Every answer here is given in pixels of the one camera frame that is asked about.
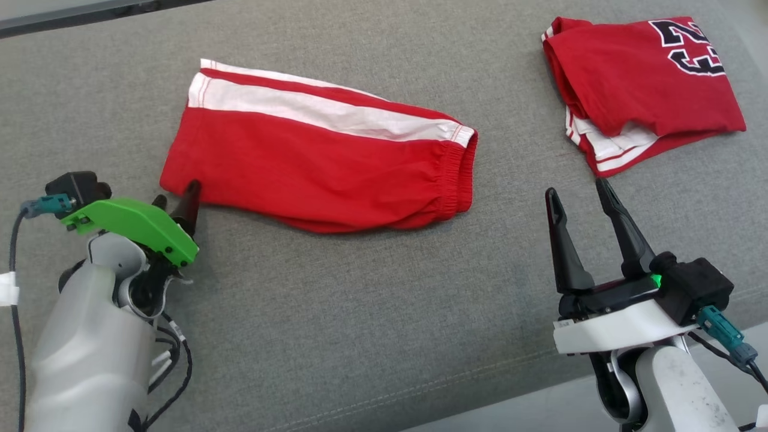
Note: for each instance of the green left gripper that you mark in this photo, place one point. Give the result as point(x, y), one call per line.
point(138, 222)

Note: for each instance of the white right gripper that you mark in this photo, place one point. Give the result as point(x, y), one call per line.
point(612, 324)

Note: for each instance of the red shorts with white stripe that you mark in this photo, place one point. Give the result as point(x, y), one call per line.
point(300, 174)

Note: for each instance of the red white jersey shirt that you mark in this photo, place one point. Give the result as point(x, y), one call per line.
point(630, 78)

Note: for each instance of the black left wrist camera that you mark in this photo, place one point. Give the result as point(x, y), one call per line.
point(81, 186)

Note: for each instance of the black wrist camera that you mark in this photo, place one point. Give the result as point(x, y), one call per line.
point(81, 186)
point(696, 288)

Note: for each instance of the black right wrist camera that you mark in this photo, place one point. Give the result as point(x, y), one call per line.
point(696, 288)

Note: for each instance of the grey partition bottom rail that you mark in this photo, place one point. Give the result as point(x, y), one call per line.
point(90, 17)

